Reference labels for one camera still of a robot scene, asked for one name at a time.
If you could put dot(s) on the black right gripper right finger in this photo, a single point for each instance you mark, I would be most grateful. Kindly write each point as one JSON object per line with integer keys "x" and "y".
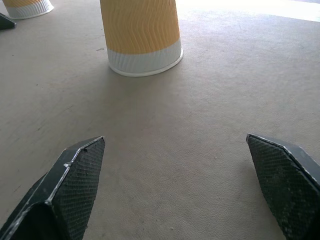
{"x": 287, "y": 185}

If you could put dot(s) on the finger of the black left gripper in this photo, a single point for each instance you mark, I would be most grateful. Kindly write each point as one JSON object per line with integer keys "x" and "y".
{"x": 5, "y": 23}

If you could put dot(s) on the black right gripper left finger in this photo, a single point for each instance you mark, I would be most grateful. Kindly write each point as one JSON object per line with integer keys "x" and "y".
{"x": 67, "y": 190}

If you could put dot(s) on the yellow white ribbed paper cup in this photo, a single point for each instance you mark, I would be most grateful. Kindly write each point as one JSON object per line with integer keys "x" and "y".
{"x": 143, "y": 35}
{"x": 27, "y": 8}

